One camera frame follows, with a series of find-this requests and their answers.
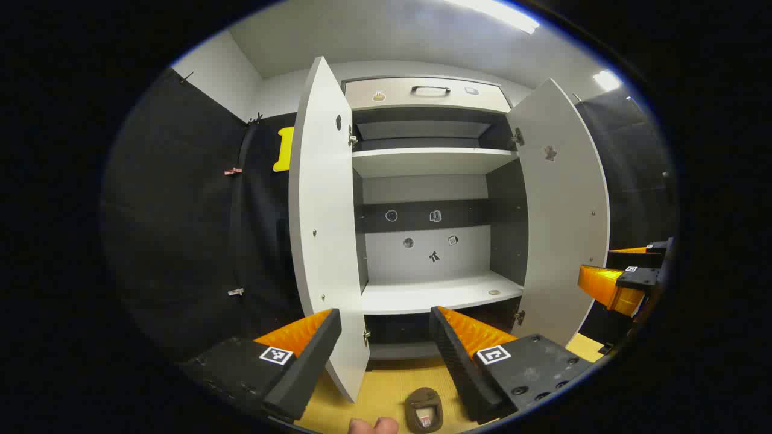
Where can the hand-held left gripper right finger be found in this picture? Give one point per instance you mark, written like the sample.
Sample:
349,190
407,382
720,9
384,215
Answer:
458,367

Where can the small ceiling light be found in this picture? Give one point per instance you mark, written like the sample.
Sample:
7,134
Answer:
607,79

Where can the brown fuzzy shoe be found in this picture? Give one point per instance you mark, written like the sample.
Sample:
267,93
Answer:
422,401

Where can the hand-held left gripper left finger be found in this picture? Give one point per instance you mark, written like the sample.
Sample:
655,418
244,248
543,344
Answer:
313,361

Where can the white cabinet door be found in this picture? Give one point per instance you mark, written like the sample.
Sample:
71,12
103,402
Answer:
567,229
325,229

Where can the metal cloth clip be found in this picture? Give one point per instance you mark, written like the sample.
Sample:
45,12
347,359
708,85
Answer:
256,117
186,77

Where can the white and grey shoe cabinet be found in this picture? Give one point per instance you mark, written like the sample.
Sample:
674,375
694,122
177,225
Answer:
422,161

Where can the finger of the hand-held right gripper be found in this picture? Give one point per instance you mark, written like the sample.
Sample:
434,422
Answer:
639,259
639,277

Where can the beige cabinet drawer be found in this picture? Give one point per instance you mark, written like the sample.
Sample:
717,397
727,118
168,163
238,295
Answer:
398,96

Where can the black backdrop cloth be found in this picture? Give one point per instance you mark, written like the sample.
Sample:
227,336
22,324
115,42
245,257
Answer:
633,169
181,211

